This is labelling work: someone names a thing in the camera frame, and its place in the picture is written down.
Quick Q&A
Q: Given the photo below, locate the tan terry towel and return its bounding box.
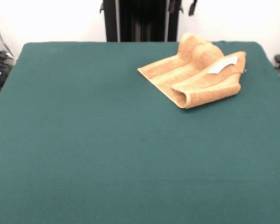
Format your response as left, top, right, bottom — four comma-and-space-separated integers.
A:
137, 32, 247, 110

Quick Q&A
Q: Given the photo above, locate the dark green table cloth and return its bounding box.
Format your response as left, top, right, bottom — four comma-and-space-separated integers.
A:
0, 41, 280, 224

